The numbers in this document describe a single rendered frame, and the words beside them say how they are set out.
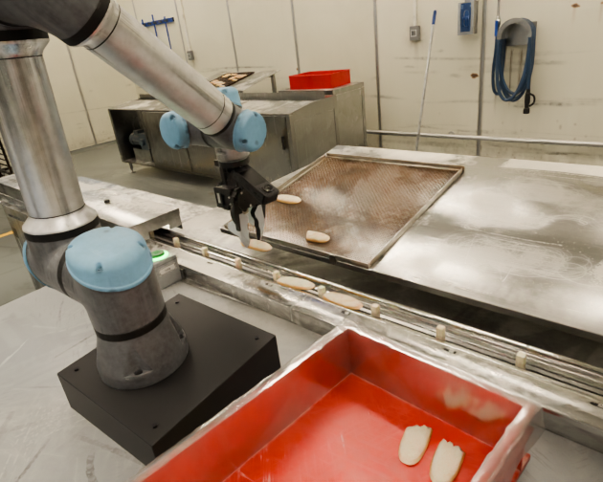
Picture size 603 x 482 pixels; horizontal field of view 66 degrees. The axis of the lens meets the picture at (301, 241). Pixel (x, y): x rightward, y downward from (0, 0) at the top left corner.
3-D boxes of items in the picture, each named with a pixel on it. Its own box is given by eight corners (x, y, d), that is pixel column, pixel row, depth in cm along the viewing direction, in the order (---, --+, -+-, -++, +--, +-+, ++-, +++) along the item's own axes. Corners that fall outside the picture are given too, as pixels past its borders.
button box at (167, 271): (146, 295, 125) (136, 257, 121) (171, 281, 130) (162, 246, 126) (164, 303, 120) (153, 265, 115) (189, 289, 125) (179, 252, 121)
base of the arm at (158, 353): (141, 402, 72) (122, 353, 67) (80, 372, 79) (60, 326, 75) (206, 342, 83) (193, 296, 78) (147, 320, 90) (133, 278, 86)
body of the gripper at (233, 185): (240, 199, 116) (232, 152, 111) (264, 204, 111) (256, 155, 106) (216, 209, 111) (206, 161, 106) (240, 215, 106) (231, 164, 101)
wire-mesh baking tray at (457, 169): (225, 229, 135) (223, 225, 135) (327, 156, 164) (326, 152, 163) (368, 269, 103) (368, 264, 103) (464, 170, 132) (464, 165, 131)
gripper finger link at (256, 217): (254, 230, 120) (244, 199, 115) (270, 235, 116) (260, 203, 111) (245, 237, 118) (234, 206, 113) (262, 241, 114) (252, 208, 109)
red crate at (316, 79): (289, 89, 463) (287, 76, 458) (310, 84, 488) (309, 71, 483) (331, 88, 433) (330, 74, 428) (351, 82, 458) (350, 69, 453)
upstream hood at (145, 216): (-3, 194, 218) (-10, 177, 215) (36, 184, 230) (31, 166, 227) (134, 250, 139) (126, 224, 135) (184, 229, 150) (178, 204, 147)
